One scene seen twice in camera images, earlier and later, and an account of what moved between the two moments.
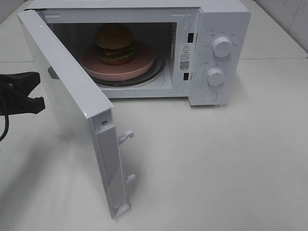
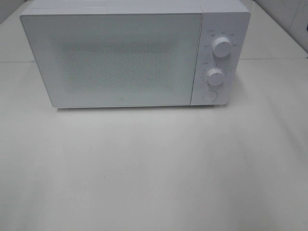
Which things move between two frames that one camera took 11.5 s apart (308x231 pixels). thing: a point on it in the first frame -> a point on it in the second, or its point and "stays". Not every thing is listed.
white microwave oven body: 200,50 stays
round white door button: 210,96 stays
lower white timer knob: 215,76 stays
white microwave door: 86,115 -> 115,59
